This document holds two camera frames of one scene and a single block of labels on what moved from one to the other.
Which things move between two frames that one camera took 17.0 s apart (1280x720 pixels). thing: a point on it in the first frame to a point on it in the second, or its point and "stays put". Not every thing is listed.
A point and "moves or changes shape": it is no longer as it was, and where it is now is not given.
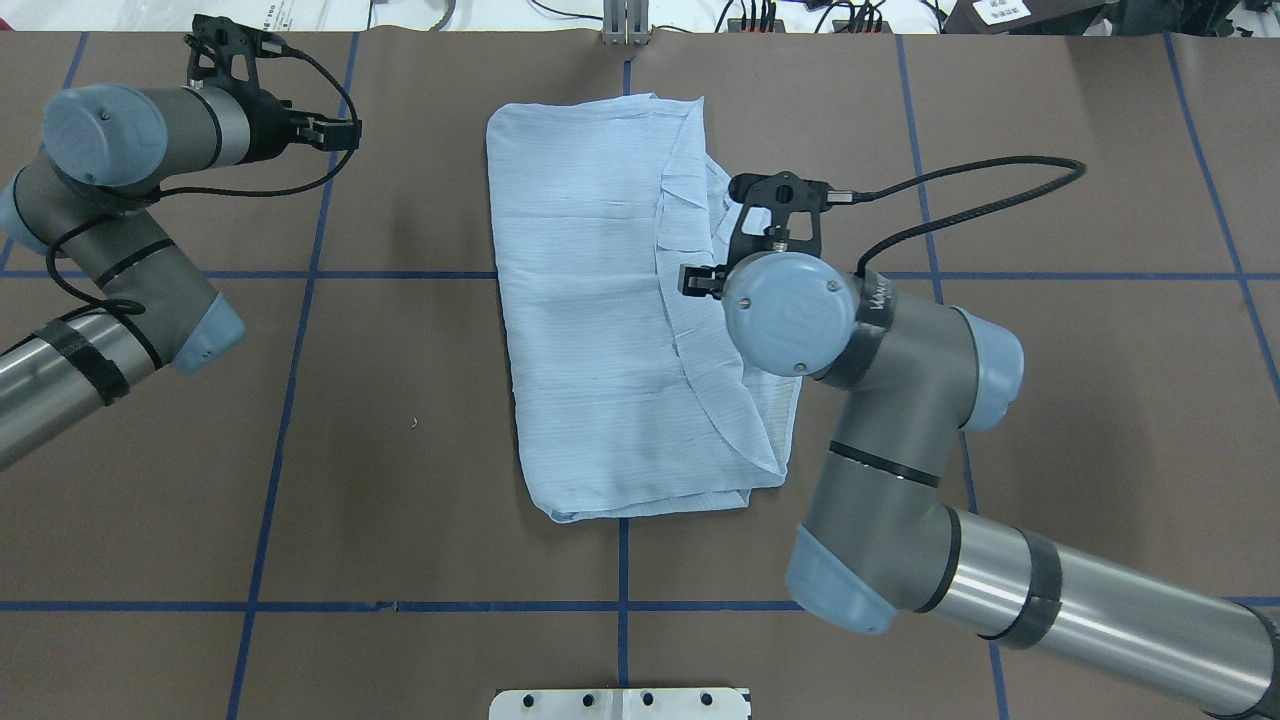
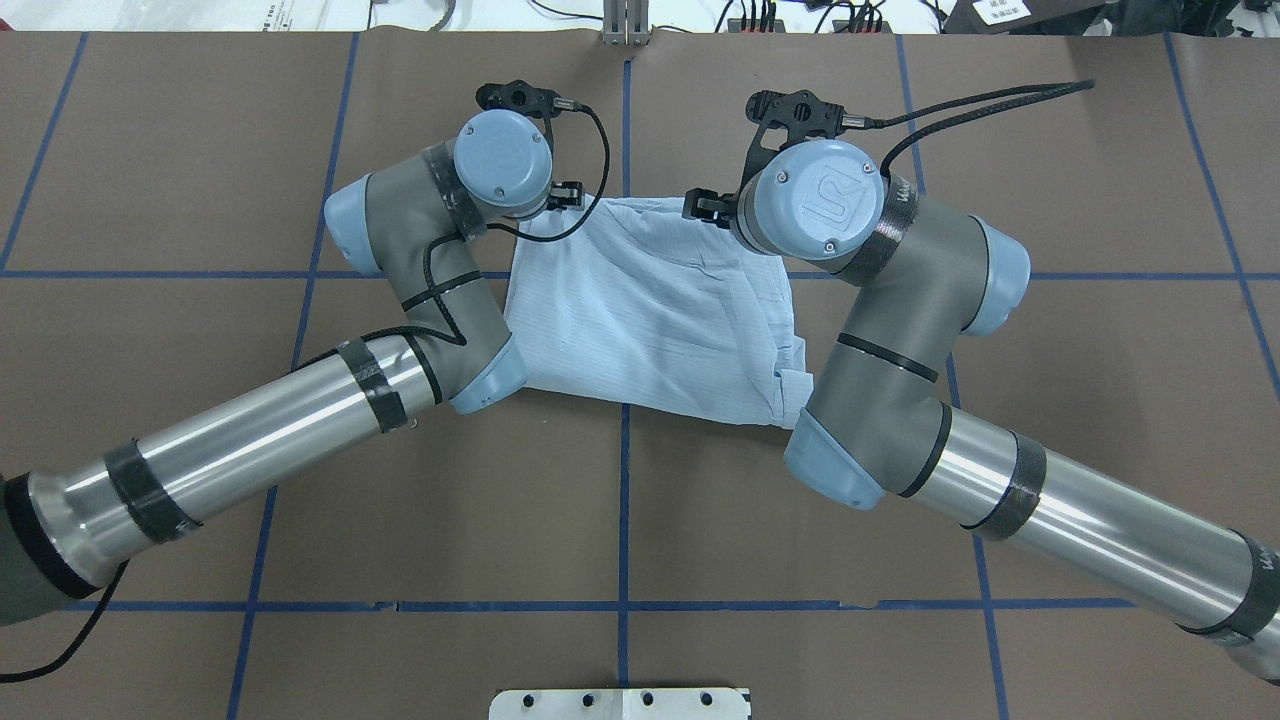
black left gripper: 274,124 to 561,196
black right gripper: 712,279 to 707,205
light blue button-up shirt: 634,399 moves or changes shape
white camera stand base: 620,704 stays put
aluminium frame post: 625,23 stays put
